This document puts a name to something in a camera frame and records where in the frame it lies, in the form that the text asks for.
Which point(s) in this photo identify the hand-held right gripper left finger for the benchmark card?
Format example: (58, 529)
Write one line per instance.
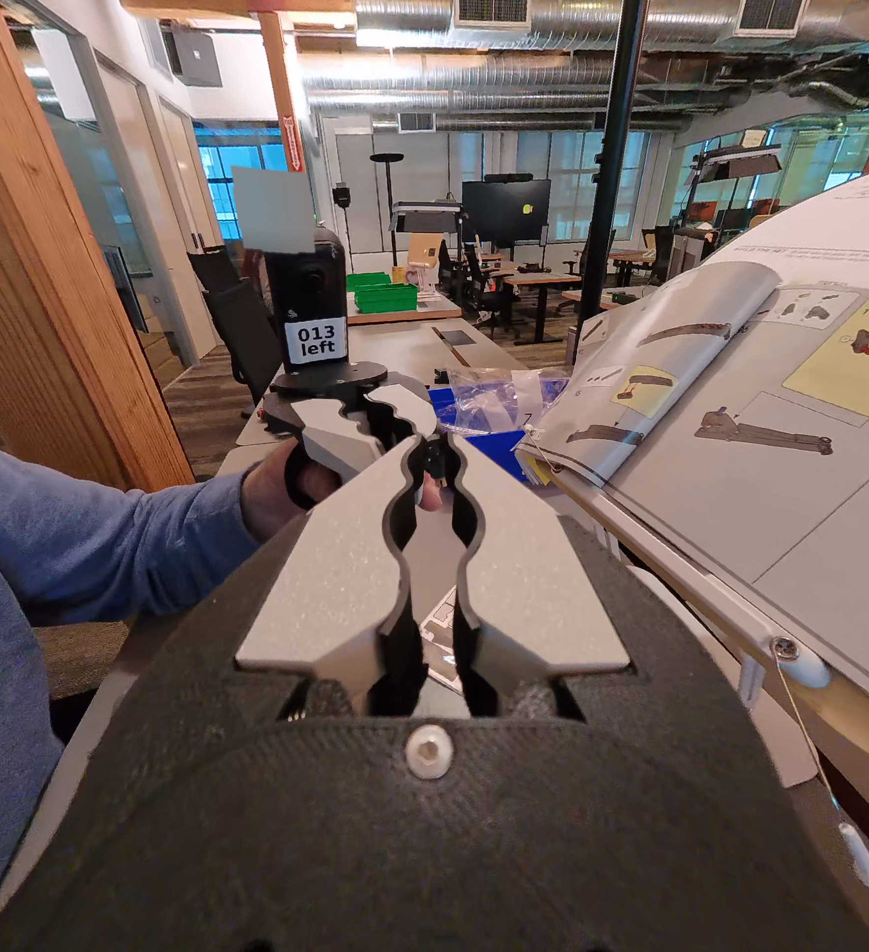
(330, 587)

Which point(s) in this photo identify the lego sticker sheet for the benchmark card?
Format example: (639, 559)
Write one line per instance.
(442, 632)

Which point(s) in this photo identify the orange support column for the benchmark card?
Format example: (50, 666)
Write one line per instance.
(285, 89)

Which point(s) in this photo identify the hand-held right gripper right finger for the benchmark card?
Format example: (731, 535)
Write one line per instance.
(538, 587)

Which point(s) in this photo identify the black office chair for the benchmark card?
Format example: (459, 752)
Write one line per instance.
(237, 327)
(486, 286)

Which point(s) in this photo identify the black monitor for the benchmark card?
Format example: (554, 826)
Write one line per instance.
(505, 212)

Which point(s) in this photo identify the tan cardboard board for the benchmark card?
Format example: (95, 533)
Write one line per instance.
(423, 256)

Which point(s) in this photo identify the white book stand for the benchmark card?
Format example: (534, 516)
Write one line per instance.
(806, 673)

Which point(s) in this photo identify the black floor lamp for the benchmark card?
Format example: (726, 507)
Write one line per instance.
(387, 158)

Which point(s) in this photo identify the person's left hand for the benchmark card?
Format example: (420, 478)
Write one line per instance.
(263, 498)

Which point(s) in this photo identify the person's left forearm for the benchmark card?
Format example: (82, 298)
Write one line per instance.
(122, 535)

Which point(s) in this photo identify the green plastic bin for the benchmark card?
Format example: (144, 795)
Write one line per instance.
(367, 279)
(386, 297)

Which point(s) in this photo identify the wooden desk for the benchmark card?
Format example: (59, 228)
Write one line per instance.
(542, 280)

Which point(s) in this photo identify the lego instruction booklet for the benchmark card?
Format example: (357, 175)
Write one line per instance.
(776, 483)

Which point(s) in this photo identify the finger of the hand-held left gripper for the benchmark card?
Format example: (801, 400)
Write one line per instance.
(334, 442)
(408, 409)

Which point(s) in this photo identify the black pole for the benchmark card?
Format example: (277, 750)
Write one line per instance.
(613, 186)

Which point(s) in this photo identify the blue plastic bin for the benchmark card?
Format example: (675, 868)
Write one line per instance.
(501, 454)

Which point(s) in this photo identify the overhead studio light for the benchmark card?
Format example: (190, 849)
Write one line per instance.
(427, 216)
(739, 163)

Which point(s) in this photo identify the black wall speaker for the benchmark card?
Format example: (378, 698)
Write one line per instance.
(192, 56)

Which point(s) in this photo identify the wooden pillar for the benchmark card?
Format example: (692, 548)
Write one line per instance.
(47, 297)

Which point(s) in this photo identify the clear plastic bag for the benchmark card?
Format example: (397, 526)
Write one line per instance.
(494, 401)

